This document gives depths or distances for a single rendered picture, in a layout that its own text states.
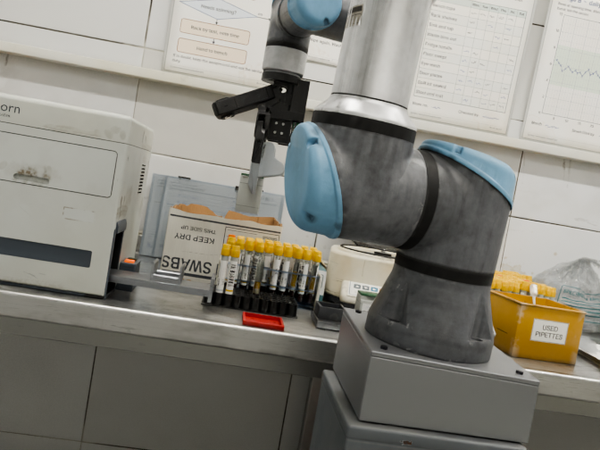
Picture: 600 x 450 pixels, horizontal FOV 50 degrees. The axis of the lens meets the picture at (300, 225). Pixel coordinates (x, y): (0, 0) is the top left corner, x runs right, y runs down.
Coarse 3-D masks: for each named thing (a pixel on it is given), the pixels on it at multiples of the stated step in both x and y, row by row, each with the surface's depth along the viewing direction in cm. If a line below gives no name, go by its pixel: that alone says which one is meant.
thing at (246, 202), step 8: (240, 176) 111; (240, 184) 111; (240, 192) 111; (248, 192) 111; (256, 192) 111; (240, 200) 111; (248, 200) 111; (256, 200) 111; (240, 208) 111; (248, 208) 111; (256, 208) 111
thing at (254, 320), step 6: (246, 312) 109; (246, 318) 108; (252, 318) 108; (258, 318) 109; (264, 318) 110; (270, 318) 110; (276, 318) 110; (246, 324) 103; (252, 324) 103; (258, 324) 103; (264, 324) 103; (270, 324) 103; (276, 324) 107; (282, 324) 105; (282, 330) 104
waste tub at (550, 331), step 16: (496, 304) 123; (512, 304) 117; (528, 304) 115; (544, 304) 129; (560, 304) 124; (496, 320) 122; (512, 320) 116; (528, 320) 115; (544, 320) 116; (560, 320) 116; (576, 320) 117; (496, 336) 121; (512, 336) 116; (528, 336) 115; (544, 336) 116; (560, 336) 116; (576, 336) 117; (512, 352) 115; (528, 352) 116; (544, 352) 116; (560, 352) 117; (576, 352) 117
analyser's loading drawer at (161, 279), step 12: (156, 264) 109; (120, 276) 105; (132, 276) 107; (144, 276) 109; (156, 276) 106; (168, 276) 106; (180, 276) 106; (156, 288) 106; (168, 288) 106; (180, 288) 106; (192, 288) 106; (204, 288) 107
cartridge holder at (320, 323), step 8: (320, 304) 113; (328, 304) 117; (336, 304) 117; (312, 312) 117; (320, 312) 112; (328, 312) 112; (336, 312) 112; (312, 320) 115; (320, 320) 111; (328, 320) 112; (336, 320) 112; (320, 328) 111; (328, 328) 110; (336, 328) 111
